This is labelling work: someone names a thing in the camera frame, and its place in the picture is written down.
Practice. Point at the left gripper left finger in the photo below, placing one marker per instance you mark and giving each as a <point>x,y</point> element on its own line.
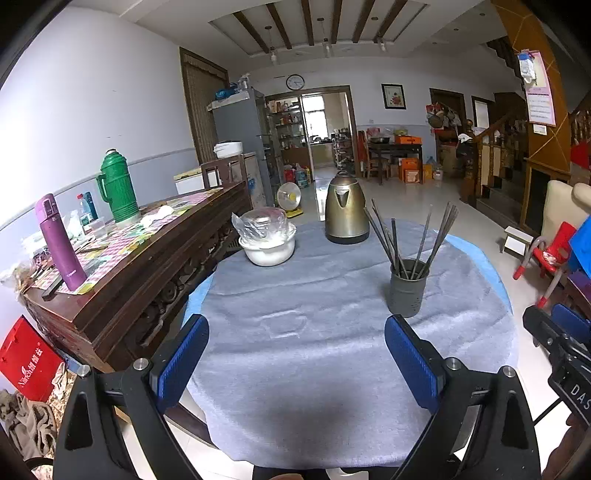
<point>90,444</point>

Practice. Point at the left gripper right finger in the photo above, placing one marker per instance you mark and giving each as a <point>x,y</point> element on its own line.
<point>480,426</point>

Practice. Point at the person's right hand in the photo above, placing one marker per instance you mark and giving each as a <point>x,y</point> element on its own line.
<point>570,443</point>

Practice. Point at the red child chair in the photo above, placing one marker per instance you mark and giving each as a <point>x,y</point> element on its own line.
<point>552,258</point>

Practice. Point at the red gift bag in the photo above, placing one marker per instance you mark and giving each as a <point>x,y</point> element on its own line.
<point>28,362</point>

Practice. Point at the blue round table cover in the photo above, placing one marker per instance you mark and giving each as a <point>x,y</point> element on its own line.
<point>480,267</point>

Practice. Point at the dark carved wooden sideboard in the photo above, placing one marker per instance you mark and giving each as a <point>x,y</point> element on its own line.
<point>128,312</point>

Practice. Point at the grey utensil holder cup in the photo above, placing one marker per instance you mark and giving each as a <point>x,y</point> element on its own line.
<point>405,294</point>

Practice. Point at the grey towel table cover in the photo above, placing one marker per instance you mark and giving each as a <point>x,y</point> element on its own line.
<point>297,372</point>

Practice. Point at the purple thermos bottle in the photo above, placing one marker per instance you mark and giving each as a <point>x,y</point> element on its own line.
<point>58,243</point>

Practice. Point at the green thermos jug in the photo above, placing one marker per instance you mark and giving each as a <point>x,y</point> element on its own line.
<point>116,189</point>

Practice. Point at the white bowl with plastic bag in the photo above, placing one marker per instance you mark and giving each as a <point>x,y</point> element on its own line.
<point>266,235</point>

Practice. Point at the gold electric kettle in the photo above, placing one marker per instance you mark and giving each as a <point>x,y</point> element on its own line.
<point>345,219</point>

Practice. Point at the dark dining table background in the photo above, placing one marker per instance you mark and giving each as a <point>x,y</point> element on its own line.
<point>384,151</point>

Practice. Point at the white electric fan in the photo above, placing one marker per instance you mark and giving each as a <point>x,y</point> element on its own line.
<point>288,197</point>

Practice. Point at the framed flower picture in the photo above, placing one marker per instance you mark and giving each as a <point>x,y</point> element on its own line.
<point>394,97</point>

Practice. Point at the grey refrigerator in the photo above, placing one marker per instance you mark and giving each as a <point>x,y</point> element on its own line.
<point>243,118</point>

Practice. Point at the wall calendar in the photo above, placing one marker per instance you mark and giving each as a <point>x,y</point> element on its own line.
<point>537,88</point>

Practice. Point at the round wall clock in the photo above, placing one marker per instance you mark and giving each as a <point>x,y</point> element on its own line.
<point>295,82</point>

